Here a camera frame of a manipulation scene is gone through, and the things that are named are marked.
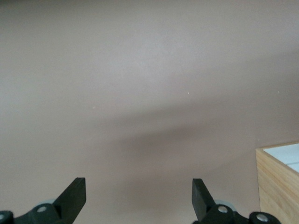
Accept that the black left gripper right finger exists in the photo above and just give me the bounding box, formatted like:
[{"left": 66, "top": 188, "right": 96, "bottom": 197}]
[{"left": 192, "top": 178, "right": 281, "bottom": 224}]

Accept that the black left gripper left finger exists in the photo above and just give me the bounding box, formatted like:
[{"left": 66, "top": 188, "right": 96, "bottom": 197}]
[{"left": 0, "top": 177, "right": 87, "bottom": 224}]

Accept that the light wooden drawer cabinet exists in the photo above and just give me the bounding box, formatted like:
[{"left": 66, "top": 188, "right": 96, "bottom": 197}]
[{"left": 255, "top": 139, "right": 299, "bottom": 224}]

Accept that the brown table cover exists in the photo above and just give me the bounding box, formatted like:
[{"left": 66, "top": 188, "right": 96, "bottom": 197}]
[{"left": 0, "top": 0, "right": 299, "bottom": 224}]

